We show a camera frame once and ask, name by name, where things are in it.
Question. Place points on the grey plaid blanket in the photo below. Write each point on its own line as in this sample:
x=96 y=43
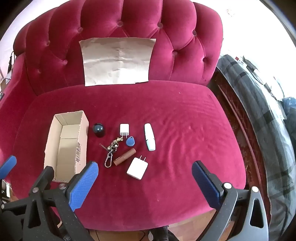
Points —
x=266 y=115

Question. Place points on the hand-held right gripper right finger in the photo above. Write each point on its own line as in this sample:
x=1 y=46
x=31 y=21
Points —
x=205 y=183

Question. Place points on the small white charger plug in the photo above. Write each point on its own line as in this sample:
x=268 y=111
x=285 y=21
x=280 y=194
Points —
x=124 y=129

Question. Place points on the large white charger plug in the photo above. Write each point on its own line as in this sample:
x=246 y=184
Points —
x=137 y=168

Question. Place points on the blue cloth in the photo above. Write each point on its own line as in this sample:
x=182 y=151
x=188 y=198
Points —
x=289 y=106

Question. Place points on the black glossy dome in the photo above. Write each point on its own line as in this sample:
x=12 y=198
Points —
x=99 y=130

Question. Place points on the brown lipstick tube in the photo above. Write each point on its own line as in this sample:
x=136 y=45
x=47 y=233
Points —
x=124 y=157

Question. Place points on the white power strip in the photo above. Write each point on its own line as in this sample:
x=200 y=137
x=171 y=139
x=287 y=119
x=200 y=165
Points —
x=239 y=60

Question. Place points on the red velvet tufted sofa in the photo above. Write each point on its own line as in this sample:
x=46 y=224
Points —
x=161 y=115

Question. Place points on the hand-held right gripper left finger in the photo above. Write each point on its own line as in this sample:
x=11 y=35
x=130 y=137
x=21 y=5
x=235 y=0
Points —
x=83 y=185

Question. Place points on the small cardboard box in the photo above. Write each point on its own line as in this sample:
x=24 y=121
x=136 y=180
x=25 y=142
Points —
x=2 y=85

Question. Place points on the light blue cosmetic bottle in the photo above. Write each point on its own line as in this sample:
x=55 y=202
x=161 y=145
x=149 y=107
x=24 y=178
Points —
x=149 y=136

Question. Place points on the blue key fob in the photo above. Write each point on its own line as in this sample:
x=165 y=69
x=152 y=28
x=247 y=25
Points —
x=130 y=141

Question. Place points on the crumpled beige paper sheet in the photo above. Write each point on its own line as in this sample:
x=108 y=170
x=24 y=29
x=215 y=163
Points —
x=115 y=62

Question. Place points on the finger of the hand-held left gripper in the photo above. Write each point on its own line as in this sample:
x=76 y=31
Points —
x=7 y=165
x=45 y=176

